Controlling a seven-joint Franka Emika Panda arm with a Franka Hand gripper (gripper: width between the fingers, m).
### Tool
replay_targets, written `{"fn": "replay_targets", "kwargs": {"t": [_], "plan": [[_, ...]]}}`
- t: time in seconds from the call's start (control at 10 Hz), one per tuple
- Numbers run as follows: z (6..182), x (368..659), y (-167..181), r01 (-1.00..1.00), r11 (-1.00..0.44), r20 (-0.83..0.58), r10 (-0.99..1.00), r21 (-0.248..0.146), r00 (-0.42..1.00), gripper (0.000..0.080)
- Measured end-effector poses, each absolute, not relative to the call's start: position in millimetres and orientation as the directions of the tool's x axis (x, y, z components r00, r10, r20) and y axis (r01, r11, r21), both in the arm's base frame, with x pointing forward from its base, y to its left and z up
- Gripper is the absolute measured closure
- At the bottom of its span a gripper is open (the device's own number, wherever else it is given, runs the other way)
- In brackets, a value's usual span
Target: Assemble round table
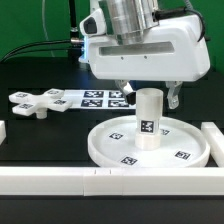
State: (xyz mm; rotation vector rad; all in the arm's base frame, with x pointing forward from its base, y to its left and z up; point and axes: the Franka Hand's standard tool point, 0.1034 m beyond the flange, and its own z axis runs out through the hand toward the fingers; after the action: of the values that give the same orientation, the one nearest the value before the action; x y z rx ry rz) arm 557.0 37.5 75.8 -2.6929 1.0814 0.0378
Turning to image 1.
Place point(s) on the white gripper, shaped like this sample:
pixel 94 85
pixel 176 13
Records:
pixel 173 51

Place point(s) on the white round table top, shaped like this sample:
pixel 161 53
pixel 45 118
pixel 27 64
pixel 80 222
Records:
pixel 112 144

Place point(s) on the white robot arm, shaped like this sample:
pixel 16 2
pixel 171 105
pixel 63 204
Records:
pixel 135 40

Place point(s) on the white marker sheet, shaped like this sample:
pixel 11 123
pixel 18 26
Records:
pixel 96 99

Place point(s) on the white right fence bar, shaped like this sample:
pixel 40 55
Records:
pixel 215 139

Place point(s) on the white fence bar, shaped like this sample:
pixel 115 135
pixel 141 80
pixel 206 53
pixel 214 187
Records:
pixel 215 139
pixel 2 132
pixel 111 181

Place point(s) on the white cross-shaped table base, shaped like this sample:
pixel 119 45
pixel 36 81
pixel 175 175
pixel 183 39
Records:
pixel 28 104

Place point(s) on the white front fence bar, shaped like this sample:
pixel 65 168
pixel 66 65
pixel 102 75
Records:
pixel 111 181

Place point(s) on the white left fence bar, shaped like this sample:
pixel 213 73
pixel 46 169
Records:
pixel 2 132

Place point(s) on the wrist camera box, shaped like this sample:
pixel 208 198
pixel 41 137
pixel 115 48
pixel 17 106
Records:
pixel 94 24

